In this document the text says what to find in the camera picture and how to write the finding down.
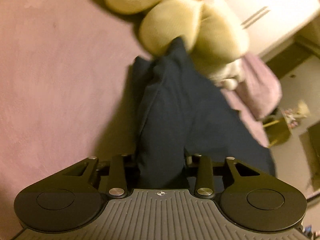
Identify yellow side table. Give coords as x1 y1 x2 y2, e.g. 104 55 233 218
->
262 116 292 148

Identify white wardrobe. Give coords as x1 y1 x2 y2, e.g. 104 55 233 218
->
202 0 320 58

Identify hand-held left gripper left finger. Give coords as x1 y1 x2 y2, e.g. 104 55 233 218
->
62 154 138 197

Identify cream plush toy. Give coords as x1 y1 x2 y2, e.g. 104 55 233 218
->
103 0 250 80

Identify pink fleece blanket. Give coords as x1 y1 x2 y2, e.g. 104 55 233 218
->
0 0 272 205

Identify pale flower decoration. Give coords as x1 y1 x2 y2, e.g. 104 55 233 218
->
281 99 312 130

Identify dark framed panel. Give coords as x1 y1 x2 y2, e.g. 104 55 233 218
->
299 124 320 202

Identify small white plush toy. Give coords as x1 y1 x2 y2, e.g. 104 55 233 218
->
209 59 245 90

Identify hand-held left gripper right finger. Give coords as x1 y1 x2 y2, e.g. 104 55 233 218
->
184 153 260 197

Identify navy zip jacket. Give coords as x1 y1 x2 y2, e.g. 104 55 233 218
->
129 37 275 189

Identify pink pillow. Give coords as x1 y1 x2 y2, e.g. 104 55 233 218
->
237 54 283 120

